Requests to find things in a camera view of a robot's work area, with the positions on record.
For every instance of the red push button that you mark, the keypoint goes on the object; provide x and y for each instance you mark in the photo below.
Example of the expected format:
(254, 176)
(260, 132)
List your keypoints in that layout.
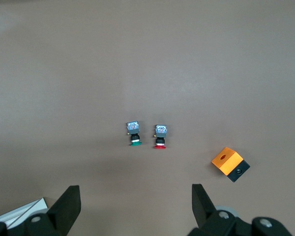
(160, 134)

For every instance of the orange and black button box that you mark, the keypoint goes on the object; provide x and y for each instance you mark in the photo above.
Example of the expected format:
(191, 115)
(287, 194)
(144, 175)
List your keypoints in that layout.
(226, 159)

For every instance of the white drawer cabinet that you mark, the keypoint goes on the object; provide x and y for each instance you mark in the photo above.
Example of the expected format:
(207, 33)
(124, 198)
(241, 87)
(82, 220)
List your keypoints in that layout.
(14, 216)

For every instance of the green push button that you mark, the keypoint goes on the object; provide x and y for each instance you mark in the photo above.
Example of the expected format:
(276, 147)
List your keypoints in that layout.
(135, 137)

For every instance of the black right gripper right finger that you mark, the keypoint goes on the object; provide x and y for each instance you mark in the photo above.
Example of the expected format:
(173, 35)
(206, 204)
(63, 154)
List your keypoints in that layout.
(206, 221)

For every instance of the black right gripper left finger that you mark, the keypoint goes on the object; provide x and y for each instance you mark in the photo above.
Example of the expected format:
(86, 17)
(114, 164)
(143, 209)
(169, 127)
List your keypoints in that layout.
(61, 216)

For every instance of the brown table cover mat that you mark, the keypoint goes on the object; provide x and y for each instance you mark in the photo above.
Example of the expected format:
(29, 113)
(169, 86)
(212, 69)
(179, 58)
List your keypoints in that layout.
(147, 61)

